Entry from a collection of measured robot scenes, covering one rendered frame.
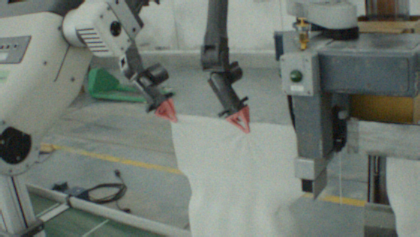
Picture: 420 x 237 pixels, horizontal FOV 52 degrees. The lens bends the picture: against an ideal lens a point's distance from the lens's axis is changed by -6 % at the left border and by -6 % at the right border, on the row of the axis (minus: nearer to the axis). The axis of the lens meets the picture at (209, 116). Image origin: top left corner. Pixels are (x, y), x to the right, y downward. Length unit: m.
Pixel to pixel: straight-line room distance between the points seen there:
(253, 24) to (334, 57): 6.05
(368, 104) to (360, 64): 0.35
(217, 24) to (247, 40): 5.82
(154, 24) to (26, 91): 7.16
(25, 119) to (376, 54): 0.82
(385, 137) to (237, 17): 6.08
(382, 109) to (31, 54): 0.95
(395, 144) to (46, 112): 0.88
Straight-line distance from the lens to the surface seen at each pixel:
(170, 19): 7.95
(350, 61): 1.02
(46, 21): 1.11
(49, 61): 1.08
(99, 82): 6.62
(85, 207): 2.58
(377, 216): 1.60
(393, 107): 1.34
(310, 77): 1.01
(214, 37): 1.34
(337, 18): 1.14
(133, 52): 1.60
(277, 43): 1.52
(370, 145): 1.25
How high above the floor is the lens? 1.53
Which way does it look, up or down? 18 degrees down
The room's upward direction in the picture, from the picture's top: 7 degrees counter-clockwise
